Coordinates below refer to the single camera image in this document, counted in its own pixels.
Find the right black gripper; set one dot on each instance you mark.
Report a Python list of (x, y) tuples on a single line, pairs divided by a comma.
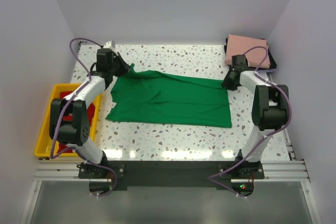
[(226, 84)]

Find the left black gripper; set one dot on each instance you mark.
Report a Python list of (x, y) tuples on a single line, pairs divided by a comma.
[(125, 67)]

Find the green t-shirt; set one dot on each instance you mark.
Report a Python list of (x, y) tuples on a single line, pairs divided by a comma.
[(162, 98)]

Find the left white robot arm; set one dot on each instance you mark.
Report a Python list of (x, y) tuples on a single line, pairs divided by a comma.
[(69, 122)]

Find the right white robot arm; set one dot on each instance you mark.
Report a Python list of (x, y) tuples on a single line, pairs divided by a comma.
[(271, 110)]

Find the folded pink t-shirt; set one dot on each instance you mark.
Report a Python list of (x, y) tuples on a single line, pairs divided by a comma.
[(253, 48)]

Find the folded lavender t-shirt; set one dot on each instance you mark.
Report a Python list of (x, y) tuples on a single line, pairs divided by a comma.
[(269, 70)]

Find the folded black t-shirt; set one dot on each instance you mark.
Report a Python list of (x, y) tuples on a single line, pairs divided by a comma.
[(269, 62)]

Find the red t-shirt in bin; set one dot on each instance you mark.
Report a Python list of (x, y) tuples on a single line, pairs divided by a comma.
[(90, 111)]

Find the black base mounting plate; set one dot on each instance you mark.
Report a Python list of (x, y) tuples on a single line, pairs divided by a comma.
[(124, 174)]

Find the yellow plastic bin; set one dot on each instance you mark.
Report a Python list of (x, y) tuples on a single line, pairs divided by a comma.
[(44, 142)]

